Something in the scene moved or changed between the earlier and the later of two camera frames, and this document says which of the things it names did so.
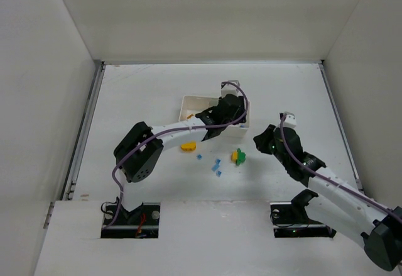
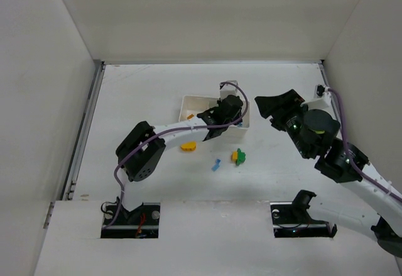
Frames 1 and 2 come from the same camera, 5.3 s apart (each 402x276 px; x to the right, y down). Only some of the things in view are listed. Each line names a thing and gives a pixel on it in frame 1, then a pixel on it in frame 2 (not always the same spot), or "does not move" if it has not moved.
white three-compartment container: [190, 105] does not move
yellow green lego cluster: [237, 156] does not move
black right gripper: [267, 139] -> [283, 112]
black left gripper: [212, 112] does not move
